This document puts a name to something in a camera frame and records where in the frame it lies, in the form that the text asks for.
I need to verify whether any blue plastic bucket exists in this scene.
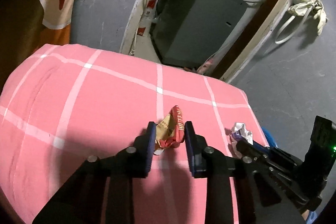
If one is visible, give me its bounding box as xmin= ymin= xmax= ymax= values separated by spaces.
xmin=261 ymin=127 xmax=277 ymax=148

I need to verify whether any white purple paper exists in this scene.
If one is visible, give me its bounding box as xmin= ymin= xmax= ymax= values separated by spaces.
xmin=230 ymin=122 xmax=253 ymax=159

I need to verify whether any white red rice sack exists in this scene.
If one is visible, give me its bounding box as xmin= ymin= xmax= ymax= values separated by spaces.
xmin=137 ymin=0 xmax=158 ymax=36

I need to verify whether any pink checked tablecloth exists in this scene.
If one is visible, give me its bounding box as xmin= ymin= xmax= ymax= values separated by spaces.
xmin=1 ymin=44 xmax=267 ymax=223

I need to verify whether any red orange noodle wrapper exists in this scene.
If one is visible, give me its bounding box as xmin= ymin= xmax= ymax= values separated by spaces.
xmin=154 ymin=105 xmax=185 ymax=155

